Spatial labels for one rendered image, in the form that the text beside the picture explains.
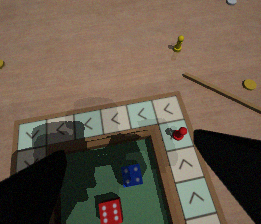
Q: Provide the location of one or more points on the blue die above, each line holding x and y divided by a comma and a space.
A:
131, 175

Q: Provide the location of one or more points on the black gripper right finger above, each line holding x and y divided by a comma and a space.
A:
237, 163

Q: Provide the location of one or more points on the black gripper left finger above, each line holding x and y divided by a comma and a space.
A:
29, 196

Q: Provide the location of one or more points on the red pawn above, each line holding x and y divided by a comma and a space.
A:
179, 134

